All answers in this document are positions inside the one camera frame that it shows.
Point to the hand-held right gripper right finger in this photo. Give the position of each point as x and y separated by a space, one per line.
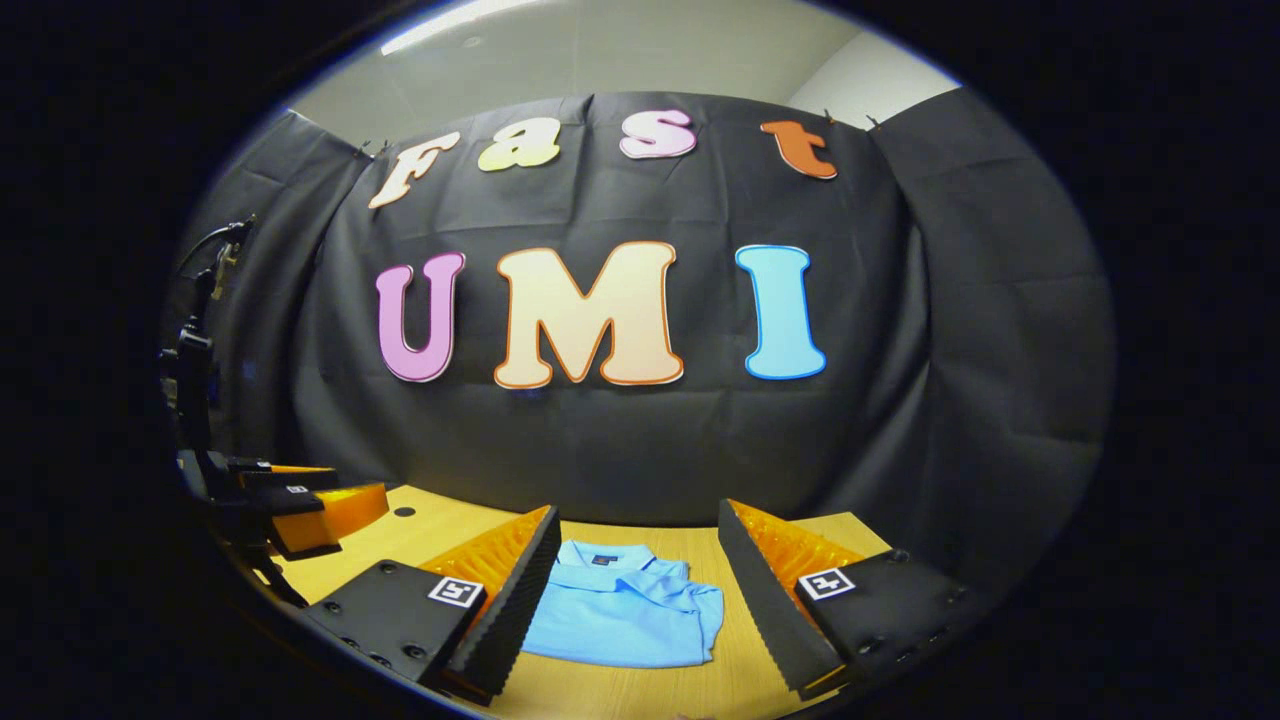
765 610

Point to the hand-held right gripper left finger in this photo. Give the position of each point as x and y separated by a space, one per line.
520 610

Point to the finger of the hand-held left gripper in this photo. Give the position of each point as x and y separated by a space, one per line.
255 472
290 500

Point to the light blue T-shirt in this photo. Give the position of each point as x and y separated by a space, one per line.
620 620

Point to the black backdrop cloth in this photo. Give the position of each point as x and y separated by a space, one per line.
640 440

